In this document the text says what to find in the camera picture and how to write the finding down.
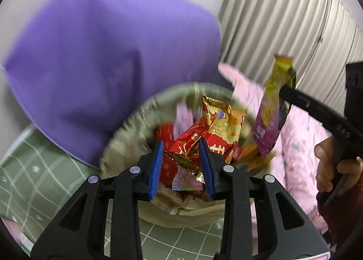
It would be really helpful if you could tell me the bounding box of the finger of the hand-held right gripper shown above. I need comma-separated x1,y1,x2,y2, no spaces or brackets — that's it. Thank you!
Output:
279,84,358,139

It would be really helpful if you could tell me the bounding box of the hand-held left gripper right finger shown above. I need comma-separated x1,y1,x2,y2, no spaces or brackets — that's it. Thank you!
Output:
198,138,331,260

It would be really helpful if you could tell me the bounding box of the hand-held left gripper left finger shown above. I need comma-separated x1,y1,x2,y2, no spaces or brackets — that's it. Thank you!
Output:
31,139,165,260

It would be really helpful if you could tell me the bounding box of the red and gold candy packet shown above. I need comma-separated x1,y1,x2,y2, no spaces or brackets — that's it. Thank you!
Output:
164,117,210,177

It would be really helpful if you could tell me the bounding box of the magenta and yellow snack packet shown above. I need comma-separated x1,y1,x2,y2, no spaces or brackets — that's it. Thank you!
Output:
252,53,298,158

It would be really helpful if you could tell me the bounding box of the gold foil packet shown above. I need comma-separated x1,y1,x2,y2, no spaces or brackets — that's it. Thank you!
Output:
201,95,246,164

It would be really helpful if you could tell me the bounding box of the beige woven basket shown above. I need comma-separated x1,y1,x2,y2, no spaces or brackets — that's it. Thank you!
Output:
99,81,273,228

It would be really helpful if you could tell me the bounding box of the person's right forearm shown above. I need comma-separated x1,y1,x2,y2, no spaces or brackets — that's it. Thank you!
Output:
316,169,363,250

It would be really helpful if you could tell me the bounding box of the person's right hand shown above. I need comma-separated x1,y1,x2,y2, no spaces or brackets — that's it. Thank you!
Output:
314,135,363,193

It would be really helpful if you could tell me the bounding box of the pale lilac packet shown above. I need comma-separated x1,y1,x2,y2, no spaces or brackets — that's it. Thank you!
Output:
171,164,206,192

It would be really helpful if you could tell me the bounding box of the pink blanket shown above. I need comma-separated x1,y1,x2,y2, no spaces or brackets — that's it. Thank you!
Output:
218,62,335,235

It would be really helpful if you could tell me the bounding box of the white pleated curtain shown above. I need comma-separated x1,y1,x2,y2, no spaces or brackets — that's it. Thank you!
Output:
218,0,363,93

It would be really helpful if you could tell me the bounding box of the green grid bedsheet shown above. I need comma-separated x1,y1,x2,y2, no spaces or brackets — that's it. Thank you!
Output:
0,124,227,260

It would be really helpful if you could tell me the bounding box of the purple cloth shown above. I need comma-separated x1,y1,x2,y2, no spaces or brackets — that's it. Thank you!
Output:
3,0,223,170

